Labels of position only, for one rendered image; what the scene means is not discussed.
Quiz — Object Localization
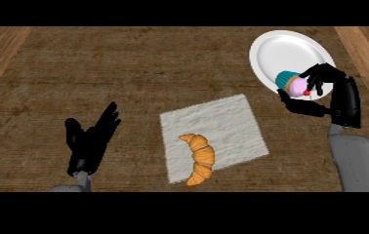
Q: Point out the golden croissant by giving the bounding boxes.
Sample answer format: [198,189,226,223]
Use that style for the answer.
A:
[177,133,216,187]

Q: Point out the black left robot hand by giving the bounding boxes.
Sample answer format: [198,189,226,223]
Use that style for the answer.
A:
[63,101,123,177]

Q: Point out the pale grey cloth placemat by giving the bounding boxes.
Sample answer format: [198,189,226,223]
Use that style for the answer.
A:
[158,94,272,185]

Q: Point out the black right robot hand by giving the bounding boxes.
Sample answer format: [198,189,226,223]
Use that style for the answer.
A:
[276,62,363,130]

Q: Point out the pink cupcake with teal wrapper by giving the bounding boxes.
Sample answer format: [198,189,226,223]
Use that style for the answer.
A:
[275,70,313,98]

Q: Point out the white round plate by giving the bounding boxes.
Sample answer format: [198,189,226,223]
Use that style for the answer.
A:
[248,29,338,101]

